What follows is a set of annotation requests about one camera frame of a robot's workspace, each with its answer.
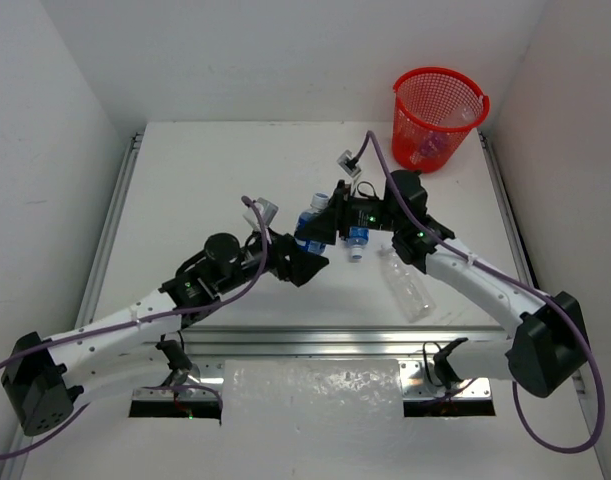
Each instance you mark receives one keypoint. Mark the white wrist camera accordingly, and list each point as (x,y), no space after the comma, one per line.
(350,165)
(261,213)

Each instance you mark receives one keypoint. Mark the aluminium table front rail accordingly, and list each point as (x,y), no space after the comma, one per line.
(335,342)

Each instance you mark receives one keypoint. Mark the aluminium table rail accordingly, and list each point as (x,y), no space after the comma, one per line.
(13,468)
(335,342)
(522,261)

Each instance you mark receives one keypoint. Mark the clear unlabelled bottle white cap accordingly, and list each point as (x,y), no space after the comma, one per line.
(408,291)

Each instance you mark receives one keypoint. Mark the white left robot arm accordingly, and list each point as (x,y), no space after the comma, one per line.
(47,378)

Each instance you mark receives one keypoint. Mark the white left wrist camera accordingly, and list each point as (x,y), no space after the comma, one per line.
(261,213)

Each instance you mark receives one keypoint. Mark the blue label bottle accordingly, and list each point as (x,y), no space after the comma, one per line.
(431,146)
(356,241)

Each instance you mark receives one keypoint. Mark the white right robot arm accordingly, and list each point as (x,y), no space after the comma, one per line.
(540,351)

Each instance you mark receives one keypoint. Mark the translucent plastic sheet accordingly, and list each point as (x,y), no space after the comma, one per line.
(293,390)

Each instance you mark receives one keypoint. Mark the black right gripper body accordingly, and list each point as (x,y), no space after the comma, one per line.
(370,212)

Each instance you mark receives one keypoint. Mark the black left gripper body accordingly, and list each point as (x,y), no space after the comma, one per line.
(283,255)

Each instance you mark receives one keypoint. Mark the aluminium table right rail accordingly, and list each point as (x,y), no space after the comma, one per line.
(522,261)

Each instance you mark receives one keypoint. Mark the red mesh plastic bin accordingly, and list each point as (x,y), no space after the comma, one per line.
(424,99)

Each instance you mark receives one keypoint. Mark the clear slim bottle white cap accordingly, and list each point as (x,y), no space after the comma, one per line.
(463,115)

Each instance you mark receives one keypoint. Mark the aluminium table left rail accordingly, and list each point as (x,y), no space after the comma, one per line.
(13,468)

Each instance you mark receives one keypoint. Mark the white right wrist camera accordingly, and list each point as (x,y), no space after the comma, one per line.
(350,165)

